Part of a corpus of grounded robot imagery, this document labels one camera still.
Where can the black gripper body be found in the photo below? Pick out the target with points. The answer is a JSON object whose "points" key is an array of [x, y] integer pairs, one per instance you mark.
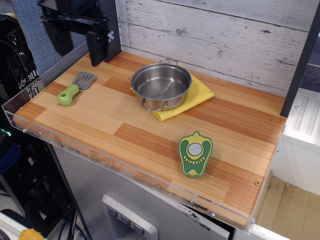
{"points": [[79, 16]]}

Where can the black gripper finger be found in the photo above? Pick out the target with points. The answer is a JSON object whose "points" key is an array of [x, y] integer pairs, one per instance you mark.
{"points": [[97, 46], [59, 35]]}

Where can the green handled grey spatula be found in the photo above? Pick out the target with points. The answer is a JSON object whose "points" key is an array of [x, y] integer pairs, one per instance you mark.
{"points": [[82, 81]]}

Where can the black plastic crate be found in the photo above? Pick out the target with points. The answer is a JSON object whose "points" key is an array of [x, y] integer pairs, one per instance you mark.
{"points": [[17, 65]]}

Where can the stainless steel pot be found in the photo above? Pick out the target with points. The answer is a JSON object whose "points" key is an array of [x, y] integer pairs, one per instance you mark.
{"points": [[161, 86]]}

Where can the green toy pepper half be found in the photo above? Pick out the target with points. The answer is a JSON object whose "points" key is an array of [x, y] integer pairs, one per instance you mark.
{"points": [[195, 152]]}

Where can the clear acrylic table guard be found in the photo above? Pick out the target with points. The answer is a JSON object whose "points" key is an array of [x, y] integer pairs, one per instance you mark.
{"points": [[108, 139]]}

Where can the grey button panel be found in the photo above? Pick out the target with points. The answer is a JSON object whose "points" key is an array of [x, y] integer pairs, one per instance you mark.
{"points": [[136, 227]]}

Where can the dark grey left post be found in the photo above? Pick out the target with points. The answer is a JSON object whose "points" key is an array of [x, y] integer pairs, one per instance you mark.
{"points": [[108, 7]]}

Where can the dark grey post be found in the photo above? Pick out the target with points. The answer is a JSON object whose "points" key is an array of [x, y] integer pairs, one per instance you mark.
{"points": [[302, 63], [108, 7]]}

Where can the dark grey right post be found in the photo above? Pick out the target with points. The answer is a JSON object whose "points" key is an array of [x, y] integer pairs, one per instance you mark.
{"points": [[302, 63]]}

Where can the white aluminium rail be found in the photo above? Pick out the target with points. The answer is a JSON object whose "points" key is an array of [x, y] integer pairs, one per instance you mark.
{"points": [[303, 122]]}

